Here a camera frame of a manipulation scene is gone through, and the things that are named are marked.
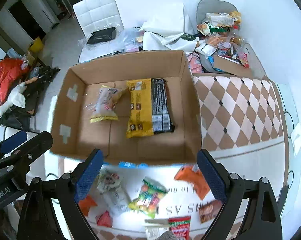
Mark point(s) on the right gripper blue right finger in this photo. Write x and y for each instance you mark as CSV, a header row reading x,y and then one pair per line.
x,y
261,219

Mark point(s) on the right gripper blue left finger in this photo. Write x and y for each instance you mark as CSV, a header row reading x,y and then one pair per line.
x,y
38,219

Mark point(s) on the white yellow snack bag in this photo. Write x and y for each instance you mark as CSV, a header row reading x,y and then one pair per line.
x,y
104,107

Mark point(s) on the grey chair with snacks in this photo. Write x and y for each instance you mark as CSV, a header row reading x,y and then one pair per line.
x,y
218,24

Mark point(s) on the small orange snack bag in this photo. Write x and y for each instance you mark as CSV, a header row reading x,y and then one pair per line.
x,y
85,205

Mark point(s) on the brown snack bag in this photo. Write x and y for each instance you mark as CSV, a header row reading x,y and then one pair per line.
x,y
209,211

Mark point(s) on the small red snack packet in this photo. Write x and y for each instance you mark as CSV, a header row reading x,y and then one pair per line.
x,y
104,220

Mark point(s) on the white goose plush toy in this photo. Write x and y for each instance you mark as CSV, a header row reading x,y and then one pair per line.
x,y
16,97

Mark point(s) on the white panda snack bag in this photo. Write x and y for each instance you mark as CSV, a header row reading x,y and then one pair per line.
x,y
115,196

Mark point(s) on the red green snack pack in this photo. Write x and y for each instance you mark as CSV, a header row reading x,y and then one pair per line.
x,y
180,226

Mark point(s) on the red plastic bag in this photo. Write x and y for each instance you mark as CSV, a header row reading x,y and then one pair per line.
x,y
11,69

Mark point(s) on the colourful candy bag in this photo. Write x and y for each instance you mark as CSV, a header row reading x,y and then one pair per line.
x,y
151,193

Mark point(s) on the yellow bucket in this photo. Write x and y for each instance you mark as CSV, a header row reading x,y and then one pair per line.
x,y
36,46

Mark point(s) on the yellow black snack bag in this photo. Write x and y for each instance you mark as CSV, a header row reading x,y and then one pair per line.
x,y
149,113

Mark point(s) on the black bag on chair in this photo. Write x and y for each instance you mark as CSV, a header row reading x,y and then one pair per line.
x,y
100,36

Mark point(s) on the white padded chair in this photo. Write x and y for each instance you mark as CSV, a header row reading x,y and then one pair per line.
x,y
96,15

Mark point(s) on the white tote bag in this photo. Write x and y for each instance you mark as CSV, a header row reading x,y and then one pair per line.
x,y
169,29

